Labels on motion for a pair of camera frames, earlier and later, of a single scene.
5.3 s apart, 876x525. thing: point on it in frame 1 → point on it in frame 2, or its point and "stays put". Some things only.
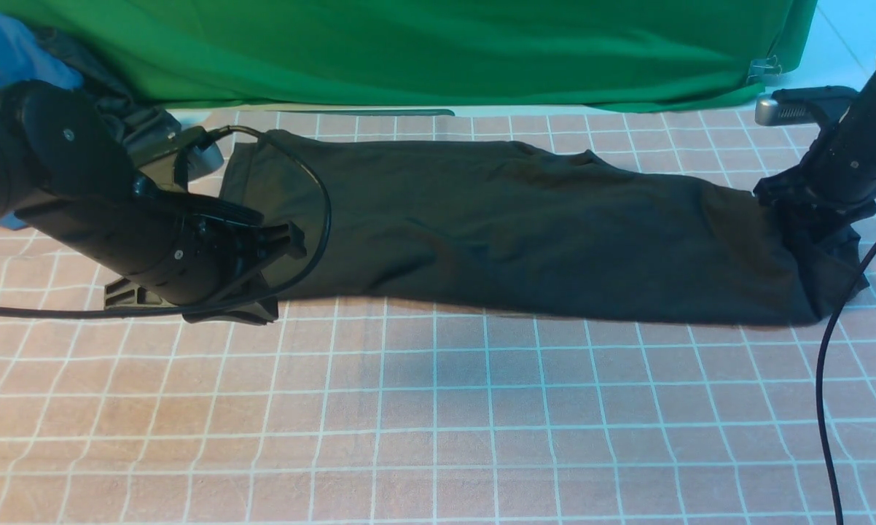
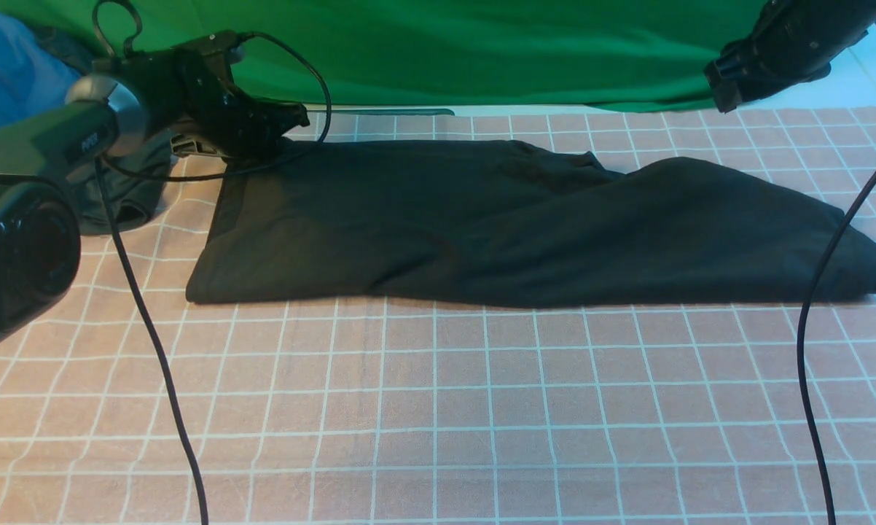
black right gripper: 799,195 → 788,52
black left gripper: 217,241 → 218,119
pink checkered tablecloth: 351,416 stays put
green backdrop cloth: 692,55 stays put
